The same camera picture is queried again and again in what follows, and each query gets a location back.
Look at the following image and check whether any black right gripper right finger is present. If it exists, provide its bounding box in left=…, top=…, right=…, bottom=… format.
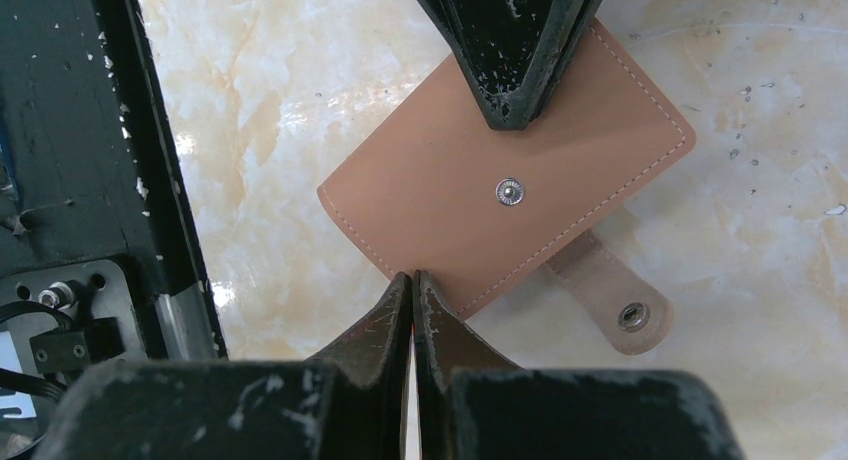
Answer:
left=411, top=271, right=743, bottom=459

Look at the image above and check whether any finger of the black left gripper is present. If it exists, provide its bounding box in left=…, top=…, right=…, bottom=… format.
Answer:
left=417, top=0, right=603, bottom=131

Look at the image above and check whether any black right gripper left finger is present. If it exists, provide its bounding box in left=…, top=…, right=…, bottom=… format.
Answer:
left=35, top=273, right=412, bottom=459

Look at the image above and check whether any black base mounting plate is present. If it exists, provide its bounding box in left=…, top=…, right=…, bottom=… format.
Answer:
left=1, top=0, right=229, bottom=459

